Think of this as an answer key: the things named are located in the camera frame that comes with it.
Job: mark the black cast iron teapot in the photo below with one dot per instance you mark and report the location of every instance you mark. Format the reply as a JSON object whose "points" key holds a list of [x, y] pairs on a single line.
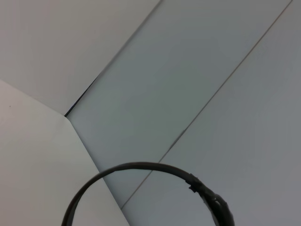
{"points": [[145, 165]]}

